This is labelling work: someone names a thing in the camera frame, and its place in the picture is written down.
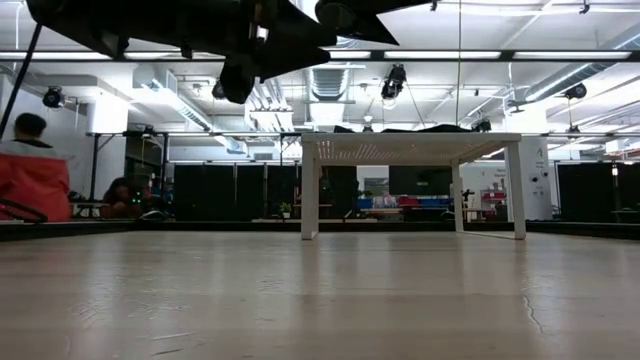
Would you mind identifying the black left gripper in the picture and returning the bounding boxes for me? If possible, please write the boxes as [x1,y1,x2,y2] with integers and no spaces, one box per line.
[219,0,337,105]

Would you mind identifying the white perforated metal shelf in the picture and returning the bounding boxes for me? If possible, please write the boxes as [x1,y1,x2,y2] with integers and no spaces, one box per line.
[299,132,527,241]

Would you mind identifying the dark equipment rack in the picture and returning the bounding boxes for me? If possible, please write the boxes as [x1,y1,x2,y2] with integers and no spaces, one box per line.
[124,138,167,220]

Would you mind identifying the red and blue storage bins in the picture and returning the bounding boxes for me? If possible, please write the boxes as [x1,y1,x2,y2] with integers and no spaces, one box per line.
[357,196,454,209]

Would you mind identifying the person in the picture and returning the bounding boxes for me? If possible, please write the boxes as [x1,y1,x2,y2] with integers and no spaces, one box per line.
[0,112,72,223]
[102,177,151,220]

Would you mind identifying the black vertical pole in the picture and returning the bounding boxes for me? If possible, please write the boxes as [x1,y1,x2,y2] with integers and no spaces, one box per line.
[89,133,101,201]

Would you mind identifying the small parts shelf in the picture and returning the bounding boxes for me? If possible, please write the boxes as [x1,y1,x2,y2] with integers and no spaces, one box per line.
[479,187,506,222]

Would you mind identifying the white round pillar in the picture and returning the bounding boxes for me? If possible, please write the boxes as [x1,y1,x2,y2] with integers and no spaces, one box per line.
[522,137,554,222]

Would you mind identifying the black partition wall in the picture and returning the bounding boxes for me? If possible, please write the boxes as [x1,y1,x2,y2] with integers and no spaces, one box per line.
[172,163,301,222]
[556,162,640,224]

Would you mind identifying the black wall screen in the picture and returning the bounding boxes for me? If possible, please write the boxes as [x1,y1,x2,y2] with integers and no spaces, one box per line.
[388,166,454,197]

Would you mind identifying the black table frame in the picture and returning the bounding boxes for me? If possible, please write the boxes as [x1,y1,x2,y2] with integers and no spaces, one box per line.
[0,218,640,241]

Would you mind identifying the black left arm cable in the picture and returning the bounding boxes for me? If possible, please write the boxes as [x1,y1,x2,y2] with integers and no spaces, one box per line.
[0,23,42,137]

